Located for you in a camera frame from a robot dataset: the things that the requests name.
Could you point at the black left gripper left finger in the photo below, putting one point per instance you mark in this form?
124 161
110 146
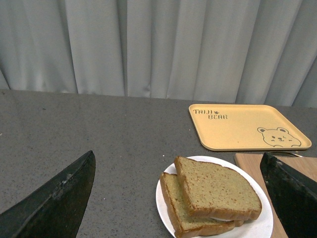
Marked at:
56 209

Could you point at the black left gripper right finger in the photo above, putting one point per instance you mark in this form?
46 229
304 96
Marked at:
293 195

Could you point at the white round plate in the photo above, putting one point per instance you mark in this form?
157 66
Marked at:
260 228

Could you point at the white egg filling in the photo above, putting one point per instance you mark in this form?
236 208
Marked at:
219 219

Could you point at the bread slice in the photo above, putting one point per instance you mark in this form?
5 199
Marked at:
212 190
186 226

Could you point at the wooden cutting board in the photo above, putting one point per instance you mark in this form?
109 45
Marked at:
250 163

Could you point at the yellow bear tray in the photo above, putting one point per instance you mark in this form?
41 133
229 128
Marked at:
225 127

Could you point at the grey curtain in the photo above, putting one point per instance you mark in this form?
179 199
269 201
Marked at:
232 51

